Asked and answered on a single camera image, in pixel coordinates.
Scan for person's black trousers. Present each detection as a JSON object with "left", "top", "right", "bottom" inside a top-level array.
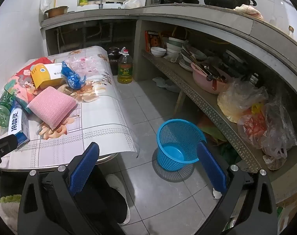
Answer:
[{"left": 73, "top": 166, "right": 128, "bottom": 226}]

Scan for white plastic container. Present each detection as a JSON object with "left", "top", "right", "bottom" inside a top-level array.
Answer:
[{"left": 124, "top": 0, "right": 141, "bottom": 9}]

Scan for blue plastic bag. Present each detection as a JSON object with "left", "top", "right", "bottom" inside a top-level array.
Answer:
[{"left": 61, "top": 61, "right": 86, "bottom": 89}]

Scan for black kitchen utensils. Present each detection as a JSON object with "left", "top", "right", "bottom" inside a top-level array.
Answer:
[{"left": 195, "top": 61, "right": 227, "bottom": 82}]

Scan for blue plastic waste basket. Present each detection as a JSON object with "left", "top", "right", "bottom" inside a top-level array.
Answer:
[{"left": 156, "top": 119, "right": 207, "bottom": 172}]

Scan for yellow plastic bag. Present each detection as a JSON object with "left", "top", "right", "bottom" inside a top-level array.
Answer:
[{"left": 217, "top": 78, "right": 268, "bottom": 123}]

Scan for stack of white bowls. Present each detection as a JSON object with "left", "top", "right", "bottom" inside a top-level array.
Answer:
[{"left": 166, "top": 37, "right": 185, "bottom": 54}]

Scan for perforated metal shelf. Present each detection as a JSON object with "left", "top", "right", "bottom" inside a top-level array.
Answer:
[{"left": 142, "top": 51, "right": 261, "bottom": 174}]

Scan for dark ceramic jar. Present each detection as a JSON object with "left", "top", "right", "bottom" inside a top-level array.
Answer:
[{"left": 107, "top": 47, "right": 120, "bottom": 75}]

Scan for blue and white toothpaste box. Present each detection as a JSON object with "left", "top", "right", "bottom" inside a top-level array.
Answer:
[{"left": 4, "top": 106, "right": 31, "bottom": 150}]

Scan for pink waffle sponge cloth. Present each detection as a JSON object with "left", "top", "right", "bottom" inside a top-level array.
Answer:
[{"left": 27, "top": 86, "right": 77, "bottom": 130}]

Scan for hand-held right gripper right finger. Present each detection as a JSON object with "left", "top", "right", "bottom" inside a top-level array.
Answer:
[{"left": 195, "top": 142, "right": 278, "bottom": 235}]

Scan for red floral packet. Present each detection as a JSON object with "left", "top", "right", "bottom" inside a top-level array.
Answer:
[{"left": 4, "top": 57, "right": 52, "bottom": 114}]

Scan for large clear plastic bag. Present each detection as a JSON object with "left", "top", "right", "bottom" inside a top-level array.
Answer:
[{"left": 261, "top": 95, "right": 297, "bottom": 162}]

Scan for pink plastic basin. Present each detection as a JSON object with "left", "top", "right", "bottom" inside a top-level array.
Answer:
[{"left": 190, "top": 62, "right": 233, "bottom": 95}]

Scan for green chips tube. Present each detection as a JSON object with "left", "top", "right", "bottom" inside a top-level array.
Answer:
[{"left": 0, "top": 91, "right": 17, "bottom": 129}]

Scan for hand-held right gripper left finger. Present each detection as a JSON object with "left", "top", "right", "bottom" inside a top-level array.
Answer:
[{"left": 18, "top": 141, "right": 107, "bottom": 235}]

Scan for beige rag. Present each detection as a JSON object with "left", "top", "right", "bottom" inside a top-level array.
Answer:
[{"left": 234, "top": 4, "right": 264, "bottom": 20}]

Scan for white bowl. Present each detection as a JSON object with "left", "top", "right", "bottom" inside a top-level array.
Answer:
[{"left": 151, "top": 47, "right": 167, "bottom": 57}]

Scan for white shoe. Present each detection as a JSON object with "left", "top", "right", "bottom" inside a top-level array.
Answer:
[{"left": 106, "top": 174, "right": 130, "bottom": 226}]

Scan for floral tablecloth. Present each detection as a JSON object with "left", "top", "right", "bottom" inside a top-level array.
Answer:
[{"left": 0, "top": 46, "right": 140, "bottom": 173}]

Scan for stack of white plates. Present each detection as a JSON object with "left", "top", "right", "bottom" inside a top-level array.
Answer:
[{"left": 179, "top": 49, "right": 207, "bottom": 71}]

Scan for white floor rag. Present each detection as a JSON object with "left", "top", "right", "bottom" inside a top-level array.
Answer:
[{"left": 152, "top": 77, "right": 173, "bottom": 89}]

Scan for cooking oil bottle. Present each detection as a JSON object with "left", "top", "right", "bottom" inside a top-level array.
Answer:
[{"left": 117, "top": 47, "right": 134, "bottom": 84}]

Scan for red plastic bag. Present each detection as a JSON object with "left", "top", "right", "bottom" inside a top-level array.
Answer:
[{"left": 237, "top": 108, "right": 268, "bottom": 150}]

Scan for concrete counter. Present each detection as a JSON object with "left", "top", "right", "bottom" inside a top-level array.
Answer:
[{"left": 39, "top": 4, "right": 297, "bottom": 61}]

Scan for green cloth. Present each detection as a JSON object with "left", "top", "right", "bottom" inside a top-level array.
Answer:
[{"left": 197, "top": 117, "right": 239, "bottom": 162}]

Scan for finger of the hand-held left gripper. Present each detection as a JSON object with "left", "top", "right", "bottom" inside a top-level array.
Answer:
[{"left": 0, "top": 134, "right": 19, "bottom": 157}]

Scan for copper basin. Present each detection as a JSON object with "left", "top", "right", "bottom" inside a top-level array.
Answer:
[{"left": 44, "top": 6, "right": 69, "bottom": 19}]

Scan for yellow and white box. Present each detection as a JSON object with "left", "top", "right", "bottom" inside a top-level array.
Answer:
[{"left": 30, "top": 63, "right": 66, "bottom": 90}]

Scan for green and white rug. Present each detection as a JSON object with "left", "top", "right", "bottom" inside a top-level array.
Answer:
[{"left": 0, "top": 194, "right": 22, "bottom": 228}]

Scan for red cardboard box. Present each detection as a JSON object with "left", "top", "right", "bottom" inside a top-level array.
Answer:
[{"left": 145, "top": 31, "right": 163, "bottom": 52}]

